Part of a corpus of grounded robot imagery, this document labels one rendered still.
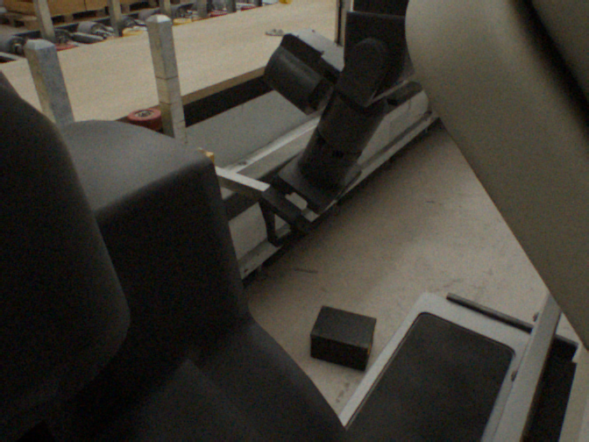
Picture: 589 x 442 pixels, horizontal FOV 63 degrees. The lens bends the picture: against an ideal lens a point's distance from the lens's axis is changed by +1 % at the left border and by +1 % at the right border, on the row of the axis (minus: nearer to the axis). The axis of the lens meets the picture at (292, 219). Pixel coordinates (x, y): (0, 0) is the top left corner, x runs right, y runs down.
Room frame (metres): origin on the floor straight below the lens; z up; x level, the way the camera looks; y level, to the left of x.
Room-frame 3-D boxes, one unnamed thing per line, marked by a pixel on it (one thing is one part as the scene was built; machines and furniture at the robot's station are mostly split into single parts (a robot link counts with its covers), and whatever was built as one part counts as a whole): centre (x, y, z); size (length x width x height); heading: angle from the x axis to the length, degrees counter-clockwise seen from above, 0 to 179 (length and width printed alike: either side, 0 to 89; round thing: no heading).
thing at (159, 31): (1.00, 0.26, 0.91); 0.04 x 0.04 x 0.48; 55
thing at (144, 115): (1.12, 0.36, 0.85); 0.08 x 0.08 x 0.11
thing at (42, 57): (0.79, 0.41, 0.91); 0.04 x 0.04 x 0.48; 55
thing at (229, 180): (1.00, 0.20, 0.80); 0.43 x 0.03 x 0.04; 55
